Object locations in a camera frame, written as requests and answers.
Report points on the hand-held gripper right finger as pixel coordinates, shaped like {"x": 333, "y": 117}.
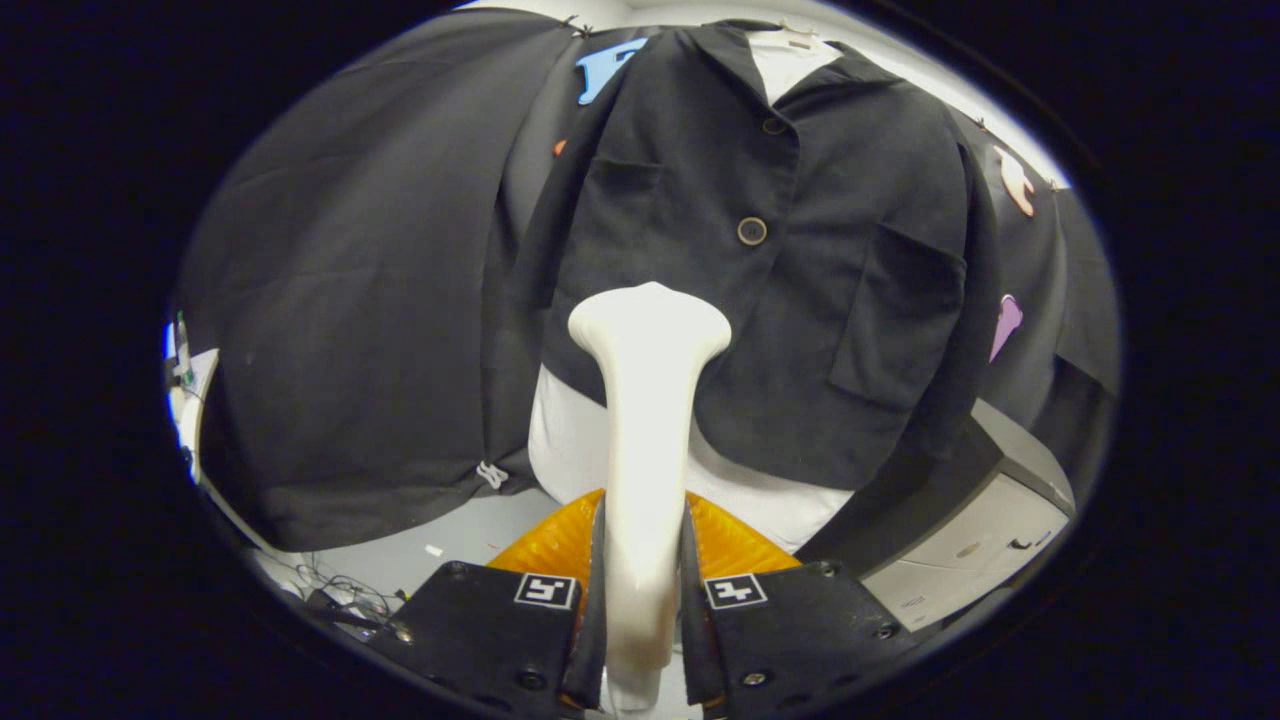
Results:
{"x": 702, "y": 645}

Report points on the black suit jacket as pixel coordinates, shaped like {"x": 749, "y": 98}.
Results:
{"x": 850, "y": 200}

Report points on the black backdrop cloth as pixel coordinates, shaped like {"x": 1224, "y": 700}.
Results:
{"x": 350, "y": 300}

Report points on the white clothes hanger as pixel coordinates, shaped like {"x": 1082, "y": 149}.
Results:
{"x": 800, "y": 42}

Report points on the white garment steamer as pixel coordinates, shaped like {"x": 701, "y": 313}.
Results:
{"x": 645, "y": 400}

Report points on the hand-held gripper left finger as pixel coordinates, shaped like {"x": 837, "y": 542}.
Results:
{"x": 588, "y": 640}

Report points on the grey cabinet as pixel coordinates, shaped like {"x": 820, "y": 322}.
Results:
{"x": 980, "y": 540}

